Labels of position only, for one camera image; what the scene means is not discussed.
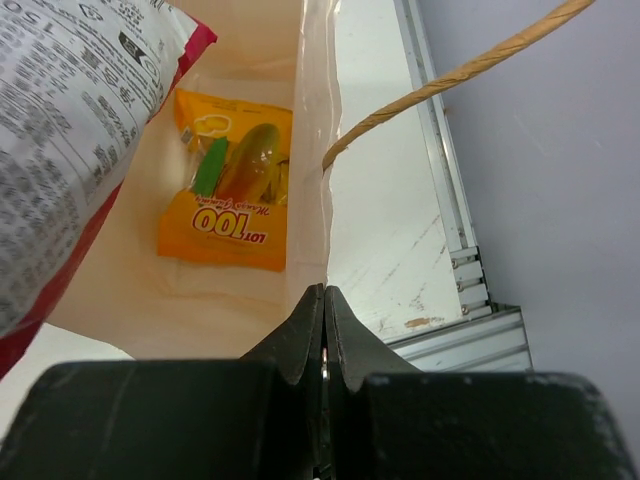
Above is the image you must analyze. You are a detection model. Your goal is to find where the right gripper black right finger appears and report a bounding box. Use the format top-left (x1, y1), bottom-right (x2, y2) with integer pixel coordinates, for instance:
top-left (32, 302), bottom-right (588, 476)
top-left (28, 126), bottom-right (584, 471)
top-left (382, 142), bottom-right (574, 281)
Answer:
top-left (324, 286), bottom-right (639, 479)

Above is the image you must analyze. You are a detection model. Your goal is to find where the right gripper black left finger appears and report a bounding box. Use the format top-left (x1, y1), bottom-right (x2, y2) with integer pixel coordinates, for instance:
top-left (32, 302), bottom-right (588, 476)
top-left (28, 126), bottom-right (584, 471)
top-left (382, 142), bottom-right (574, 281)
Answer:
top-left (1, 285), bottom-right (324, 479)

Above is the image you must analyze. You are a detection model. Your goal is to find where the pink snack bag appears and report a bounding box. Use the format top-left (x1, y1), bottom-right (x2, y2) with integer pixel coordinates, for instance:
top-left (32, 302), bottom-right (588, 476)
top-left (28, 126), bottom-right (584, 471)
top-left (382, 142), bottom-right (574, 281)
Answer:
top-left (1, 1), bottom-right (217, 372)

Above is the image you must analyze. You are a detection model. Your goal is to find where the white paper bag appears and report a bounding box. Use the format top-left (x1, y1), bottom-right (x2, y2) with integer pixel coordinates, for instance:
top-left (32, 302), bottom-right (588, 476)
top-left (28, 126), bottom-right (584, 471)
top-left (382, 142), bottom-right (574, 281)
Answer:
top-left (51, 1), bottom-right (586, 358)

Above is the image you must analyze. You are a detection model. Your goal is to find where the orange Lot 100 gummy bag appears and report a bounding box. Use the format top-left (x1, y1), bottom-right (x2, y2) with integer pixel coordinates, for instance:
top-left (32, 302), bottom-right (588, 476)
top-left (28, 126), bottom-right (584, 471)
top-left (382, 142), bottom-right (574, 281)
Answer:
top-left (157, 89), bottom-right (293, 272)

